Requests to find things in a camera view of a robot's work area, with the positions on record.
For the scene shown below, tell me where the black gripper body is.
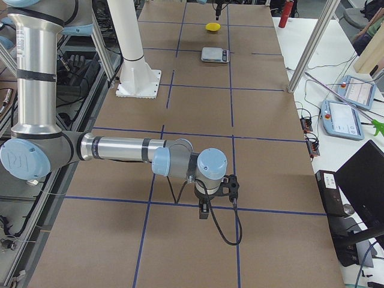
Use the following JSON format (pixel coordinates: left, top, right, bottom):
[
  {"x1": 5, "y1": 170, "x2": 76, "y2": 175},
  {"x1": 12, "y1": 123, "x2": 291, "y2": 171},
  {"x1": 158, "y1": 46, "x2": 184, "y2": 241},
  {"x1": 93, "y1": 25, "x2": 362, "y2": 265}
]
[
  {"x1": 214, "y1": 0, "x2": 225, "y2": 7},
  {"x1": 194, "y1": 185, "x2": 224, "y2": 207}
]

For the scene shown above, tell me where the yellow mango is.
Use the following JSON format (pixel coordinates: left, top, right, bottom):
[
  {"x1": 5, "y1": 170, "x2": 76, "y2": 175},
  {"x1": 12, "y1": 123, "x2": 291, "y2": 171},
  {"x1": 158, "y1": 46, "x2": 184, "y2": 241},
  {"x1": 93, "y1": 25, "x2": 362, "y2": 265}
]
[{"x1": 205, "y1": 22, "x2": 221, "y2": 33}]

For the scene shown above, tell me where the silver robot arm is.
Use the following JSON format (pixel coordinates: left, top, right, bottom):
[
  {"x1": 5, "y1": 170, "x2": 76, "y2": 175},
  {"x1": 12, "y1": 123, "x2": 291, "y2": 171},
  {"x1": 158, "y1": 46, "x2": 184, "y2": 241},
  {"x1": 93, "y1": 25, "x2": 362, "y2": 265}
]
[{"x1": 1, "y1": 1, "x2": 230, "y2": 218}]

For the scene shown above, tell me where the digital kitchen scale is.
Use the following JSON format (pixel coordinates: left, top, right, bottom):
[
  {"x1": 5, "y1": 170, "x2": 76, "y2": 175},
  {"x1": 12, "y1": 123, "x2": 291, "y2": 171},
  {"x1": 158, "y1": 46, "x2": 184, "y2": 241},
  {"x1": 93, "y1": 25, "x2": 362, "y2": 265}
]
[{"x1": 201, "y1": 47, "x2": 230, "y2": 63}]

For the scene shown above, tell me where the red bottle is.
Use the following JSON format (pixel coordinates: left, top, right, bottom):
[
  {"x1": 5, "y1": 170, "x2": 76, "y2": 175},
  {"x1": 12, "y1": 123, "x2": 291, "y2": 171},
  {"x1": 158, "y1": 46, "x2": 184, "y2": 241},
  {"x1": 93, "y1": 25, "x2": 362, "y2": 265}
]
[{"x1": 278, "y1": 0, "x2": 294, "y2": 28}]

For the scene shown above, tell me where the near orange adapter board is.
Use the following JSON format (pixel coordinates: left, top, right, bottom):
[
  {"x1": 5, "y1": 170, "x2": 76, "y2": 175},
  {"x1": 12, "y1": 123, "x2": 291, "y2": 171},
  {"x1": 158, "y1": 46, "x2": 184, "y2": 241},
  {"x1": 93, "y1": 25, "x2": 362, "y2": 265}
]
[{"x1": 304, "y1": 132, "x2": 320, "y2": 159}]

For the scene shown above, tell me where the orange adapter board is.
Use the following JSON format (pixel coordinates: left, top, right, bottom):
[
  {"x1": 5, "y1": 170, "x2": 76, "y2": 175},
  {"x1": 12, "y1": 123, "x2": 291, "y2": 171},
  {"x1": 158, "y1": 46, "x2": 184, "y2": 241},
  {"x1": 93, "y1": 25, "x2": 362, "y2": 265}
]
[
  {"x1": 304, "y1": 132, "x2": 320, "y2": 159},
  {"x1": 298, "y1": 108, "x2": 313, "y2": 133}
]

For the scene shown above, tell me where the far orange adapter board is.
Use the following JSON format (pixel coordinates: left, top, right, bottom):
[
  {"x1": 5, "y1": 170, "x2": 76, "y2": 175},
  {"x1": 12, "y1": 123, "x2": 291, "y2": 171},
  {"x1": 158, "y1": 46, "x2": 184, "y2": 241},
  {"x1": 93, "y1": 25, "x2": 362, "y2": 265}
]
[{"x1": 298, "y1": 108, "x2": 313, "y2": 133}]

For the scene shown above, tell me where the black computer box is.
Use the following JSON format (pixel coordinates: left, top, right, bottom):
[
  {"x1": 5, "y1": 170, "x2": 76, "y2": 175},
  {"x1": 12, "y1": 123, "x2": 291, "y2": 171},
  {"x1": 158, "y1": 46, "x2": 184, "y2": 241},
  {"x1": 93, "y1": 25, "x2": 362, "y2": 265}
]
[{"x1": 315, "y1": 170, "x2": 374, "y2": 268}]

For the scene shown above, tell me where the black monitor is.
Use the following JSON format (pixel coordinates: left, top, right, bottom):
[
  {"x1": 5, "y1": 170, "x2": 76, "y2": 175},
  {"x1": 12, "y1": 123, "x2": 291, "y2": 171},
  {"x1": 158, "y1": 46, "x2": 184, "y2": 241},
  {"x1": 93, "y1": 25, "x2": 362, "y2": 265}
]
[{"x1": 335, "y1": 140, "x2": 383, "y2": 227}]

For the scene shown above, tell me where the near blue teach pendant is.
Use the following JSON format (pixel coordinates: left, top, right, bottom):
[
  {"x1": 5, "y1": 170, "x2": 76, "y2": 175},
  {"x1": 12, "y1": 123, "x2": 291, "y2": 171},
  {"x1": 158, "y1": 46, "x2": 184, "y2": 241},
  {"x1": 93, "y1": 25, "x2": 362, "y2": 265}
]
[{"x1": 321, "y1": 100, "x2": 364, "y2": 140}]

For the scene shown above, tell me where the blue teach pendant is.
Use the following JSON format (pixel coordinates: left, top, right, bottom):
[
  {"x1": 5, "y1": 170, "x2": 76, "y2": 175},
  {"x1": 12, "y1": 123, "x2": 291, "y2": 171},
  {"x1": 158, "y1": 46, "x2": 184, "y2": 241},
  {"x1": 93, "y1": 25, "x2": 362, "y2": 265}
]
[
  {"x1": 321, "y1": 100, "x2": 364, "y2": 140},
  {"x1": 337, "y1": 75, "x2": 377, "y2": 110}
]

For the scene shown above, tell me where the wooden board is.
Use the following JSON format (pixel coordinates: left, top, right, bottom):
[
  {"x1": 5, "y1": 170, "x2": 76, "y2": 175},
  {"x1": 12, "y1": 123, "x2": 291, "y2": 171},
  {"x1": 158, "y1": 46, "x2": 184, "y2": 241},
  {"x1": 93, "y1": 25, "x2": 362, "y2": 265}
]
[{"x1": 353, "y1": 16, "x2": 383, "y2": 77}]

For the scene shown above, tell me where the far blue teach pendant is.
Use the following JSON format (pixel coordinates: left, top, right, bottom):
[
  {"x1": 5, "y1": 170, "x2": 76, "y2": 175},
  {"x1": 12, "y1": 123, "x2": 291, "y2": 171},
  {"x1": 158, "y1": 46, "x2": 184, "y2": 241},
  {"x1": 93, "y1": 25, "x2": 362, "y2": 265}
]
[{"x1": 337, "y1": 75, "x2": 377, "y2": 110}]

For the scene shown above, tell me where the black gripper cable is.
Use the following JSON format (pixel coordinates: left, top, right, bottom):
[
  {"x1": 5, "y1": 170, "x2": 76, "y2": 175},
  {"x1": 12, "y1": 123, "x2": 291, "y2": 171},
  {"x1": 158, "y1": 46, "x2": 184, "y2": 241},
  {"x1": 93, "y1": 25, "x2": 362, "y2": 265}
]
[{"x1": 202, "y1": 179, "x2": 243, "y2": 247}]

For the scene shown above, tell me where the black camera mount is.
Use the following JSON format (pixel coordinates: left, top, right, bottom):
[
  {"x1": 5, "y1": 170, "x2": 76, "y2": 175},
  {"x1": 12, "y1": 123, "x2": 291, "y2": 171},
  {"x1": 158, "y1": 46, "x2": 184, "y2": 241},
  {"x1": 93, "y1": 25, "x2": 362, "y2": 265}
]
[{"x1": 221, "y1": 174, "x2": 239, "y2": 203}]

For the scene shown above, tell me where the white pedestal column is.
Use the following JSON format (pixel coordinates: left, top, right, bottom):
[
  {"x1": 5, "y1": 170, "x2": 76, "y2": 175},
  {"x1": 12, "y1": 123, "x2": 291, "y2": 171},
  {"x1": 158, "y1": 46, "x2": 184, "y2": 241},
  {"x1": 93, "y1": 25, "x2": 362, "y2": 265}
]
[{"x1": 107, "y1": 0, "x2": 161, "y2": 98}]

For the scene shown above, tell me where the aluminium frame post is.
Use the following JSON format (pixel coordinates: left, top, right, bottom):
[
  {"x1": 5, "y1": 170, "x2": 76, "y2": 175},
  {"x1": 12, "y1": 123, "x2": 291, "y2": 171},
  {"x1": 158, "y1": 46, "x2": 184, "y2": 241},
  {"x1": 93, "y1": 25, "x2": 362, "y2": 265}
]
[{"x1": 287, "y1": 0, "x2": 340, "y2": 93}]

